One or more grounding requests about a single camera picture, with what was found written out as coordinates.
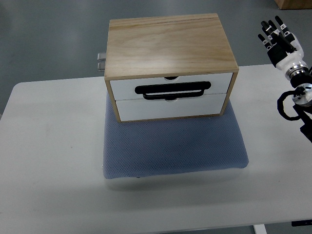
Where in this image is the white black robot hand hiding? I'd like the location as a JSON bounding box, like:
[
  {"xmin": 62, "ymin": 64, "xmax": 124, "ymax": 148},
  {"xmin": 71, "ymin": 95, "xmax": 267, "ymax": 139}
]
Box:
[{"xmin": 258, "ymin": 16, "xmax": 309, "ymax": 80}]

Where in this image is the white top drawer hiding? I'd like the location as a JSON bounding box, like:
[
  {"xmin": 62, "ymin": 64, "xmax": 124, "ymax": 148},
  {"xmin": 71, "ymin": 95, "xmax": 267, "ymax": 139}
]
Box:
[{"xmin": 110, "ymin": 73, "xmax": 233, "ymax": 100}]

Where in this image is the white drawer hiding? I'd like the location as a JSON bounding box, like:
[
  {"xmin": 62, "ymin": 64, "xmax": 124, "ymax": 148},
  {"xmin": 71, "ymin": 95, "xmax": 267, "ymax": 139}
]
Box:
[
  {"xmin": 116, "ymin": 94, "xmax": 226, "ymax": 121},
  {"xmin": 110, "ymin": 73, "xmax": 233, "ymax": 100}
]

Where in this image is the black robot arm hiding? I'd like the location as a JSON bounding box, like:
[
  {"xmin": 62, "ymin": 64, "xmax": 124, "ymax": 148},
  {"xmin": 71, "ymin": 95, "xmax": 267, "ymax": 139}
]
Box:
[{"xmin": 277, "ymin": 65, "xmax": 312, "ymax": 140}]

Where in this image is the wooden drawer cabinet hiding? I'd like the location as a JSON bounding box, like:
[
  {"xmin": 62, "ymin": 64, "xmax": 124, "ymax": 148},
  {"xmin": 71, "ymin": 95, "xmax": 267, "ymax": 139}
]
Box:
[{"xmin": 104, "ymin": 14, "xmax": 239, "ymax": 122}]

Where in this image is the white bottom drawer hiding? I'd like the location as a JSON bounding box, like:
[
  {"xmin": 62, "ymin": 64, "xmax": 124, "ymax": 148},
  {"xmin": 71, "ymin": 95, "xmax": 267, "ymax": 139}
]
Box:
[{"xmin": 116, "ymin": 94, "xmax": 226, "ymax": 121}]

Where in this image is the cardboard box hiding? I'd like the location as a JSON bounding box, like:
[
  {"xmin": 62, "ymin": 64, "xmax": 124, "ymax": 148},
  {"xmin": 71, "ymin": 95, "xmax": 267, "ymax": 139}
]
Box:
[{"xmin": 274, "ymin": 0, "xmax": 312, "ymax": 10}]

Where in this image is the blue textured mat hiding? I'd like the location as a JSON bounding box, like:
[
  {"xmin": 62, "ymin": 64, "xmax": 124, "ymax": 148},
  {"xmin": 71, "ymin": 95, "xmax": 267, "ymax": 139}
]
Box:
[{"xmin": 103, "ymin": 100, "xmax": 249, "ymax": 179}]

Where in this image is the black table control panel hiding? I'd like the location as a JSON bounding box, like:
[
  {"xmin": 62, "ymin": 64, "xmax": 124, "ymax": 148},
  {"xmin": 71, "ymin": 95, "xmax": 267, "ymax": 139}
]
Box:
[{"xmin": 291, "ymin": 219, "xmax": 312, "ymax": 227}]

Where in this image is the white table leg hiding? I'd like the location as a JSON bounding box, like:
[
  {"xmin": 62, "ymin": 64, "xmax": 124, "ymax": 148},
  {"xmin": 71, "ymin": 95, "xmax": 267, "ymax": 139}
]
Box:
[{"xmin": 253, "ymin": 224, "xmax": 267, "ymax": 234}]

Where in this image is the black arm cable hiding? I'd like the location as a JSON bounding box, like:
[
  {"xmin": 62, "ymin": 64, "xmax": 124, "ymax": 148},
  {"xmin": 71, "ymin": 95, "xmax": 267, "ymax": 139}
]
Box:
[{"xmin": 277, "ymin": 91, "xmax": 303, "ymax": 121}]

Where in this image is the grey metal table bracket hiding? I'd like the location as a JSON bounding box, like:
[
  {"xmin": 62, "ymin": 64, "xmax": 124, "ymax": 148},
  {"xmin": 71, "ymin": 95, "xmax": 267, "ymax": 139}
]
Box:
[{"xmin": 97, "ymin": 52, "xmax": 106, "ymax": 72}]

